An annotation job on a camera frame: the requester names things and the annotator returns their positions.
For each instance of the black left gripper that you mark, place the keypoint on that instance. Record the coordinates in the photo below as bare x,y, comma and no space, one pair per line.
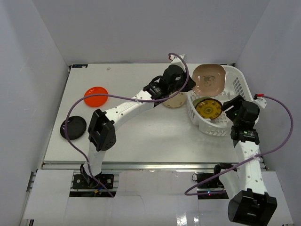
188,83

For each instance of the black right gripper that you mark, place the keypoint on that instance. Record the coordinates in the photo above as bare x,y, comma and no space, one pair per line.
236,102

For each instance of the beige round plate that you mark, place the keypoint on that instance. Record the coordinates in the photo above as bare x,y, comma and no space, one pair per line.
175,102

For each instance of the dark round yellow patterned plate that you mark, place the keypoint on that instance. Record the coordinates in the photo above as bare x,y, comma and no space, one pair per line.
209,108

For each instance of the brown square panda plate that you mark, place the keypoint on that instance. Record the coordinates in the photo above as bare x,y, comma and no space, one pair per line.
209,79

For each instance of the orange round plate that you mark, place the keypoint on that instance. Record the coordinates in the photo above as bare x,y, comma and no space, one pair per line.
95,101

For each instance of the green square panda plate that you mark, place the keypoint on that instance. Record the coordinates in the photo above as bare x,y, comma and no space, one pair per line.
196,101

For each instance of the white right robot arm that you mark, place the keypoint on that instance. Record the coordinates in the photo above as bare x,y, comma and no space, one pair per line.
250,204

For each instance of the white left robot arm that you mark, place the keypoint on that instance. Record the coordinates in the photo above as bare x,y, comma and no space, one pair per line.
103,125

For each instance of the white plastic basket bin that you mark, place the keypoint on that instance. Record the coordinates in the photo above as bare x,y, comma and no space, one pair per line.
235,84

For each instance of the black round plate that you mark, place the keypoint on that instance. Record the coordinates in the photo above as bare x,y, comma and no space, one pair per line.
76,127

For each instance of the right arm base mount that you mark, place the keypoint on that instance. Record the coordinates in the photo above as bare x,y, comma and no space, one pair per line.
214,189

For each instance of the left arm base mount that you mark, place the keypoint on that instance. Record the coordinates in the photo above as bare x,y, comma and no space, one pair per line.
84,186

